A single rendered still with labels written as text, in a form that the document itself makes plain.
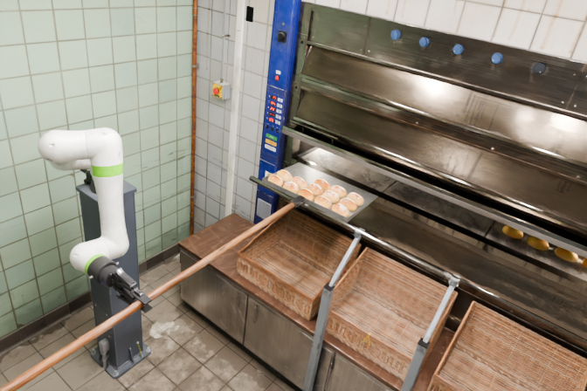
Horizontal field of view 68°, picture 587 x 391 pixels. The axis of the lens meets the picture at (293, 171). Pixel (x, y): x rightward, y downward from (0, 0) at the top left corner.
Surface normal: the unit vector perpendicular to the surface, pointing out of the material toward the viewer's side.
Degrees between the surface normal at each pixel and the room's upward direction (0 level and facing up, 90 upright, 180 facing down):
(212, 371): 0
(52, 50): 90
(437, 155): 70
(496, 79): 90
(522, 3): 90
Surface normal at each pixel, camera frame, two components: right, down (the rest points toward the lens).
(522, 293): -0.52, -0.01
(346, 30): -0.60, 0.32
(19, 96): 0.79, 0.36
